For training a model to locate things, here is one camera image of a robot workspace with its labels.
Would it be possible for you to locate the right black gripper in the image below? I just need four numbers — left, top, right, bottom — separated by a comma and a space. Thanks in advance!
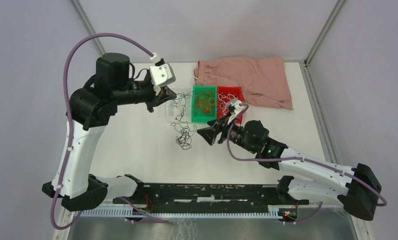
196, 111, 257, 154

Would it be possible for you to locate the black cable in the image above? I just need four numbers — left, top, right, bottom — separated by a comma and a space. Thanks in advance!
170, 92, 195, 124

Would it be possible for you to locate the white cable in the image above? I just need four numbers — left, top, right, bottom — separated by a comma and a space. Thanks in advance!
218, 92, 240, 118

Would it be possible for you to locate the orange cable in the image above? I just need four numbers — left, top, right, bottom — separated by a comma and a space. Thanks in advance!
194, 89, 217, 117

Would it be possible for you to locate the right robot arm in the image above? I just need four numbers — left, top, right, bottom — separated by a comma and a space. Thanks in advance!
197, 119, 386, 221

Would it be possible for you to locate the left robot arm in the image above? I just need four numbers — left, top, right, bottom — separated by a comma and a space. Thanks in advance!
42, 53, 176, 212

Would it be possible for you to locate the clear plastic bin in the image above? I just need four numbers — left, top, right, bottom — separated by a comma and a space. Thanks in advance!
164, 91, 193, 123

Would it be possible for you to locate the green plastic bin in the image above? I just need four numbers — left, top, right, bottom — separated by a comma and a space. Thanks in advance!
191, 85, 217, 123

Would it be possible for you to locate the red plastic bin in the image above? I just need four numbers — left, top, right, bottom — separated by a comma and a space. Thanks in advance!
216, 86, 244, 119

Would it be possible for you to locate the pink cloth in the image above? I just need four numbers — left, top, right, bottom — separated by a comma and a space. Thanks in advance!
193, 56, 294, 111

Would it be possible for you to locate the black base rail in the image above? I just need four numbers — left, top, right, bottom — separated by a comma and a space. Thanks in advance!
127, 183, 310, 214

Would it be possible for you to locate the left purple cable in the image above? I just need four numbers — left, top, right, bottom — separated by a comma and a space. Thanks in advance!
49, 32, 173, 231

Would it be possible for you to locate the white slotted cable duct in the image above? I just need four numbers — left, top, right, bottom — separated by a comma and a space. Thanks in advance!
80, 205, 283, 220

